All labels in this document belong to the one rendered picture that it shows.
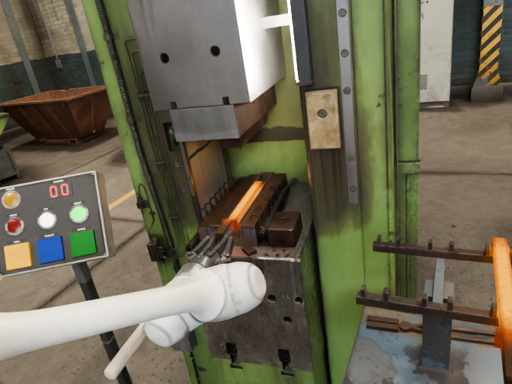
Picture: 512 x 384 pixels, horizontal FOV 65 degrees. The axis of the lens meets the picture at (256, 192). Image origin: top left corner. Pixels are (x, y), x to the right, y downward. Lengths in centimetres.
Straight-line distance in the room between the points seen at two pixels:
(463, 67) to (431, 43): 88
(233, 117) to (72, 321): 65
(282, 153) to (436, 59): 483
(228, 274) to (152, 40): 67
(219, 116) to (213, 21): 24
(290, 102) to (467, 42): 549
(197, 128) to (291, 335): 72
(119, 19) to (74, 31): 877
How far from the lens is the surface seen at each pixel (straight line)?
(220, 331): 147
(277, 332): 138
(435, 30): 624
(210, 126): 114
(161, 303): 75
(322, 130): 119
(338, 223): 132
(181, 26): 113
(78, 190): 139
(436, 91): 636
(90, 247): 136
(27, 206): 145
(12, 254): 146
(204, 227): 130
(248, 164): 169
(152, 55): 118
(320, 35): 116
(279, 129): 160
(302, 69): 114
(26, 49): 1078
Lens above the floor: 157
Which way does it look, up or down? 23 degrees down
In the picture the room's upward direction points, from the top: 9 degrees counter-clockwise
